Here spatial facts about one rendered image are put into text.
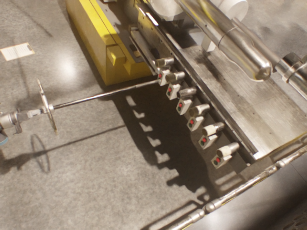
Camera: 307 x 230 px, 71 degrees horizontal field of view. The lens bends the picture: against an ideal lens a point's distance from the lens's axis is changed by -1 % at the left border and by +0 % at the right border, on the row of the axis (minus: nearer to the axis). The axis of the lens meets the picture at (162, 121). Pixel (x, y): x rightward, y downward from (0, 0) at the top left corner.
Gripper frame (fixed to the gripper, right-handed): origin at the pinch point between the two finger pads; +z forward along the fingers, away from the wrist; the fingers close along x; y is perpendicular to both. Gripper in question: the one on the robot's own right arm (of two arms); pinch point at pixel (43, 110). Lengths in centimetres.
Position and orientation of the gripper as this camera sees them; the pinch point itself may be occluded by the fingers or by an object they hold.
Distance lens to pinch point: 148.3
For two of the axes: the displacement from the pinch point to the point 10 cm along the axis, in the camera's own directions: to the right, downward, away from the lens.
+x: -4.7, -1.3, 8.7
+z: 8.6, -3.0, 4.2
